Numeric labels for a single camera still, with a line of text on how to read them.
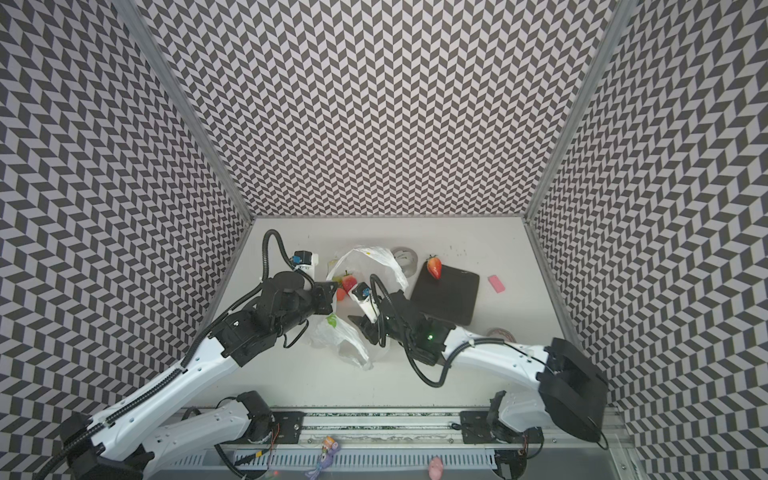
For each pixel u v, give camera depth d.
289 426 0.72
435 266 0.99
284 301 0.53
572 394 0.41
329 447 0.68
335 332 0.64
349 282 0.96
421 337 0.58
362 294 0.63
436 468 0.66
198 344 0.47
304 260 0.62
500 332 0.88
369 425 0.75
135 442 0.40
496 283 0.99
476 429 0.73
